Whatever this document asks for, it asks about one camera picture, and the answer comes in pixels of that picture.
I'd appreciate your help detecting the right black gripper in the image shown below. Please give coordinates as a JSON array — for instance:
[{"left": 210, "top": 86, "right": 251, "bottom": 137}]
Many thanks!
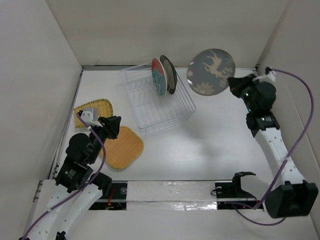
[{"left": 227, "top": 73, "right": 261, "bottom": 113}]

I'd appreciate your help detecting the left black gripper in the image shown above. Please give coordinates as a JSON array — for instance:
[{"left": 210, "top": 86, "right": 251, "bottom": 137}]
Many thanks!
[{"left": 88, "top": 115, "right": 121, "bottom": 163}]

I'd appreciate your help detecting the square bamboo tray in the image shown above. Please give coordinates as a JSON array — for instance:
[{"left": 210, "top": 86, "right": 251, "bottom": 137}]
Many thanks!
[
  {"left": 104, "top": 126, "right": 144, "bottom": 170},
  {"left": 74, "top": 98, "right": 114, "bottom": 128}
]

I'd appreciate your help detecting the grey reindeer pattern plate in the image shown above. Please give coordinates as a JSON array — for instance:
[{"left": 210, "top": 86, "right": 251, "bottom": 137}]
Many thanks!
[{"left": 186, "top": 48, "right": 236, "bottom": 96}]

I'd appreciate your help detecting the brown rimmed cream plate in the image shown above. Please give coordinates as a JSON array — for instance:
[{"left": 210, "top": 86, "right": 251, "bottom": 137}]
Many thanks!
[{"left": 160, "top": 55, "right": 178, "bottom": 95}]

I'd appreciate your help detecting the red teal floral plate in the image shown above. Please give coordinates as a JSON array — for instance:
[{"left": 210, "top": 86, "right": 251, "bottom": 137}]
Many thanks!
[{"left": 151, "top": 58, "right": 168, "bottom": 97}]

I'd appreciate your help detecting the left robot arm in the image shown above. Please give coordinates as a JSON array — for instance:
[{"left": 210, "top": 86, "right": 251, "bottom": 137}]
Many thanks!
[{"left": 22, "top": 111, "right": 122, "bottom": 240}]

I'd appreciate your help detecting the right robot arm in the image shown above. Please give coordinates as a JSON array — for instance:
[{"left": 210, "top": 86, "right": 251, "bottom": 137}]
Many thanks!
[{"left": 227, "top": 74, "right": 319, "bottom": 219}]

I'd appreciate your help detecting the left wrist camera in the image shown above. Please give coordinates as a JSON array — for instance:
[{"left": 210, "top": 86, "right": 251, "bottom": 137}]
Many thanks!
[{"left": 75, "top": 107, "right": 101, "bottom": 128}]

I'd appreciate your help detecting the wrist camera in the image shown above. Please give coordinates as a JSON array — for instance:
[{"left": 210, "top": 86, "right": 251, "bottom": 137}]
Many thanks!
[
  {"left": 75, "top": 107, "right": 101, "bottom": 128},
  {"left": 253, "top": 66, "right": 277, "bottom": 84}
]

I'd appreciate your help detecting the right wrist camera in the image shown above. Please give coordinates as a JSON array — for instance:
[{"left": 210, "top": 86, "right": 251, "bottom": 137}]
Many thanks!
[{"left": 253, "top": 66, "right": 277, "bottom": 84}]

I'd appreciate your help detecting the white wire dish rack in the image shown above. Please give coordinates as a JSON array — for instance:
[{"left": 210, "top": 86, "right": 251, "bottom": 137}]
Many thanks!
[{"left": 119, "top": 62, "right": 196, "bottom": 137}]

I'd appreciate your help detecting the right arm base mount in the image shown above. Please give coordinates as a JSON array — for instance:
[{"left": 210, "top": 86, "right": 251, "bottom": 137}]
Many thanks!
[{"left": 210, "top": 171, "right": 268, "bottom": 210}]

